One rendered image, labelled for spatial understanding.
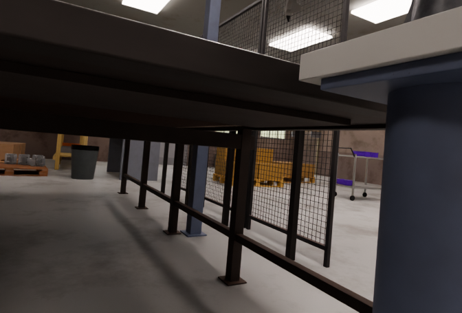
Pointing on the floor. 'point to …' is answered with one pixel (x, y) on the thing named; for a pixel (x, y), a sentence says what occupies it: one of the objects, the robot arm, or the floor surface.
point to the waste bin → (83, 162)
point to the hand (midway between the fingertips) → (295, 11)
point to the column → (416, 182)
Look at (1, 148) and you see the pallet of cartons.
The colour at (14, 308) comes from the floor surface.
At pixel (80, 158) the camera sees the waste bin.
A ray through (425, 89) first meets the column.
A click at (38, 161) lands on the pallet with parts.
